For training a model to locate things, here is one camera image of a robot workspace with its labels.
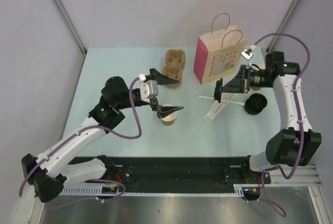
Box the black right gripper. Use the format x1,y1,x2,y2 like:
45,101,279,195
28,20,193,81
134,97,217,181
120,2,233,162
220,64,274,94

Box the single brown paper cup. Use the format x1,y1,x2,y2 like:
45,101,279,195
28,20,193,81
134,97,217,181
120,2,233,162
160,112,177,126

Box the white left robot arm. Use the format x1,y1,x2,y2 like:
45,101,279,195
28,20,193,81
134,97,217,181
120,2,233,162
19,68,182,203

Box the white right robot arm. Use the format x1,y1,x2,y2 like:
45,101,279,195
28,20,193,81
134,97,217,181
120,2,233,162
214,51,322,183

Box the pile of white wrapped straws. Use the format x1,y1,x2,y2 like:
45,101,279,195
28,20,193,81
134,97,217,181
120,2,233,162
205,93,237,120

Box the pink kraft paper bag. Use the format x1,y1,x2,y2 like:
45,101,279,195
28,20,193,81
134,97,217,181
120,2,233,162
194,12,248,85

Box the stack of black cup lids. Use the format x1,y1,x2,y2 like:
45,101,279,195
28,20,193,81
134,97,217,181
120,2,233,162
244,93,267,115

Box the brown pulp cup carrier stack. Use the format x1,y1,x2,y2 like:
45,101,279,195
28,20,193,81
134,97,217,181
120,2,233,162
162,49,186,88

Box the stack of brown paper cups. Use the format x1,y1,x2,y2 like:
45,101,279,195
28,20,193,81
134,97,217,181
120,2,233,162
250,63,267,91

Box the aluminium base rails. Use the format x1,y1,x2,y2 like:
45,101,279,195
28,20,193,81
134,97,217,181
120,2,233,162
269,165,321,187

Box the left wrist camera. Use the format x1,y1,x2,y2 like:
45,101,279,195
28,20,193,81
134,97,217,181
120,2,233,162
139,80,159,102

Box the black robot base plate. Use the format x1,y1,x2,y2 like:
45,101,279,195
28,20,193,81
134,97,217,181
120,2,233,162
102,156,271,194

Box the left aluminium frame post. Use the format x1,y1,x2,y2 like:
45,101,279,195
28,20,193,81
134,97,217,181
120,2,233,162
51,0,87,57

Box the aluminium frame post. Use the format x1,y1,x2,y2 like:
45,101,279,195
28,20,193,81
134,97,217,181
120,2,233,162
51,0,87,57
266,0,314,53

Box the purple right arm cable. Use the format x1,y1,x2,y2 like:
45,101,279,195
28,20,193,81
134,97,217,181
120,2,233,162
249,33,312,218

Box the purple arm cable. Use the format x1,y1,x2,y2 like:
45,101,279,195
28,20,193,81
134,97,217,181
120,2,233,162
249,33,312,218
18,74,145,205

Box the white slotted cable duct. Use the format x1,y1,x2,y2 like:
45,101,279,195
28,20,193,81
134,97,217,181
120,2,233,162
60,186,244,197

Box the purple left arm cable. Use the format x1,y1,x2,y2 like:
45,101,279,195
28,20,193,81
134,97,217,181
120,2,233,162
18,74,145,205

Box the right aluminium frame post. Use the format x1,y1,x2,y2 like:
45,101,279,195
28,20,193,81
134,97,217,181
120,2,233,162
266,0,314,53

